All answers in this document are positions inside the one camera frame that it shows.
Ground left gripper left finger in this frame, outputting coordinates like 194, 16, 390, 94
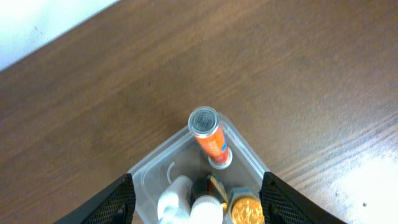
56, 174, 136, 224

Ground clear plastic container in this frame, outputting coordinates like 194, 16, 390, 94
129, 113, 269, 223

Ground white spray bottle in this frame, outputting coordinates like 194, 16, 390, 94
157, 175, 193, 224

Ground small jar gold lid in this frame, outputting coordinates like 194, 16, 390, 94
227, 187, 265, 224

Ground dark bottle white cap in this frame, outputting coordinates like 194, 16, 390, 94
190, 174, 229, 224

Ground orange effervescent tablet tube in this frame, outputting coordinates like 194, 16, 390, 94
188, 106, 233, 170

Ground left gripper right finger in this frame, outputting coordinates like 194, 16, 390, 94
259, 172, 345, 224

